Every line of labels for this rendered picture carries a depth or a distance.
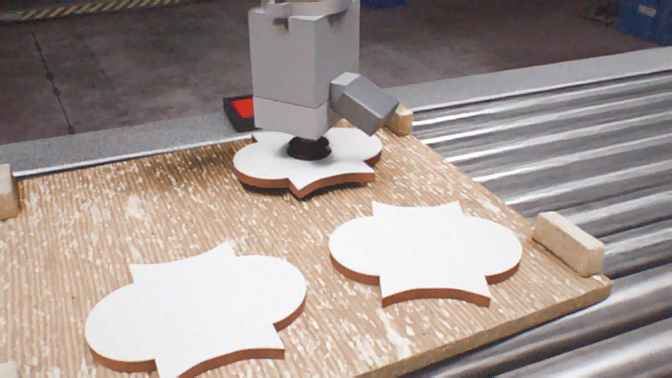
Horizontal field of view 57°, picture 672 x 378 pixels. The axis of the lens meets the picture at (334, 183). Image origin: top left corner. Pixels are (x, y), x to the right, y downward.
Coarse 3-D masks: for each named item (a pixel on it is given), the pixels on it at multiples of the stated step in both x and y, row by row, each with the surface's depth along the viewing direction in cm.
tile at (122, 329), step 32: (224, 256) 46; (256, 256) 46; (128, 288) 43; (160, 288) 43; (192, 288) 43; (224, 288) 43; (256, 288) 43; (288, 288) 43; (96, 320) 40; (128, 320) 40; (160, 320) 40; (192, 320) 40; (224, 320) 40; (256, 320) 40; (288, 320) 41; (96, 352) 38; (128, 352) 38; (160, 352) 38; (192, 352) 38; (224, 352) 38; (256, 352) 38
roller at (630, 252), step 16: (656, 224) 55; (608, 240) 53; (624, 240) 53; (640, 240) 53; (656, 240) 53; (608, 256) 51; (624, 256) 52; (640, 256) 52; (656, 256) 53; (608, 272) 51; (624, 272) 52
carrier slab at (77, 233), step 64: (384, 128) 69; (64, 192) 57; (128, 192) 57; (192, 192) 57; (256, 192) 57; (320, 192) 57; (384, 192) 57; (448, 192) 57; (0, 256) 48; (64, 256) 48; (128, 256) 48; (192, 256) 48; (320, 256) 48; (0, 320) 42; (64, 320) 42; (320, 320) 42; (384, 320) 42; (448, 320) 42; (512, 320) 42
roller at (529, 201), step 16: (640, 160) 66; (656, 160) 66; (576, 176) 63; (592, 176) 63; (608, 176) 63; (624, 176) 63; (640, 176) 64; (656, 176) 64; (496, 192) 60; (512, 192) 60; (528, 192) 60; (544, 192) 60; (560, 192) 60; (576, 192) 61; (592, 192) 61; (608, 192) 62; (624, 192) 63; (512, 208) 59; (528, 208) 59; (544, 208) 60; (560, 208) 60
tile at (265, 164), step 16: (336, 128) 64; (256, 144) 61; (272, 144) 61; (336, 144) 61; (352, 144) 61; (368, 144) 61; (240, 160) 58; (256, 160) 58; (272, 160) 58; (288, 160) 58; (304, 160) 58; (320, 160) 58; (336, 160) 58; (352, 160) 58; (368, 160) 58; (240, 176) 56; (256, 176) 55; (272, 176) 55; (288, 176) 55; (304, 176) 55; (320, 176) 55; (336, 176) 56; (352, 176) 56; (368, 176) 56; (304, 192) 54
